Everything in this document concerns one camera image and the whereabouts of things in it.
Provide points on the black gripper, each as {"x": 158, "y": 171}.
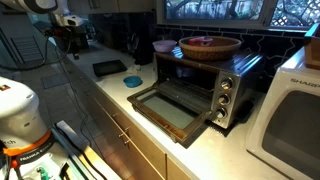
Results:
{"x": 70, "y": 33}

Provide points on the robot base platform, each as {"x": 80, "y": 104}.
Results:
{"x": 43, "y": 166}

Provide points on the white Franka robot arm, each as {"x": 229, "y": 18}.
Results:
{"x": 20, "y": 110}

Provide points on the small blue bowl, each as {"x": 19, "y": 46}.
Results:
{"x": 132, "y": 81}

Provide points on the pink plastic bowl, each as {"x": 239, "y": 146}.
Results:
{"x": 164, "y": 46}

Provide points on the glass toaster oven door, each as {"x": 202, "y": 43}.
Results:
{"x": 170, "y": 111}

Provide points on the silver oven knob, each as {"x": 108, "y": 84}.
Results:
{"x": 227, "y": 83}
{"x": 224, "y": 99}
{"x": 220, "y": 113}

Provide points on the silver toaster oven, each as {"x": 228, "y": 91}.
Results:
{"x": 240, "y": 66}

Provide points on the white microwave oven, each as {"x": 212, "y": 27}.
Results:
{"x": 290, "y": 126}

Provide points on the black background appliance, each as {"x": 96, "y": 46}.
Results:
{"x": 81, "y": 36}

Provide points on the grey louvred panel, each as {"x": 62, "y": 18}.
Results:
{"x": 26, "y": 50}

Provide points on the dark floor mat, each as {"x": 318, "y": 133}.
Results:
{"x": 55, "y": 80}

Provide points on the black baking tray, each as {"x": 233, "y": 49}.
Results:
{"x": 109, "y": 67}

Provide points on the white crumpled paper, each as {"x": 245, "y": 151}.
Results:
{"x": 134, "y": 69}

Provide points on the small metal cabinet knob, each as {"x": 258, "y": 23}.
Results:
{"x": 127, "y": 142}
{"x": 121, "y": 135}

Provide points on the red item in basket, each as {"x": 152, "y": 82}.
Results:
{"x": 200, "y": 41}

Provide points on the wooden base cabinet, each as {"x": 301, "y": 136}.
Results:
{"x": 143, "y": 150}

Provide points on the kitchen window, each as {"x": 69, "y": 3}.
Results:
{"x": 216, "y": 8}

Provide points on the wooden box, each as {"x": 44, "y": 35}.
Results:
{"x": 313, "y": 50}

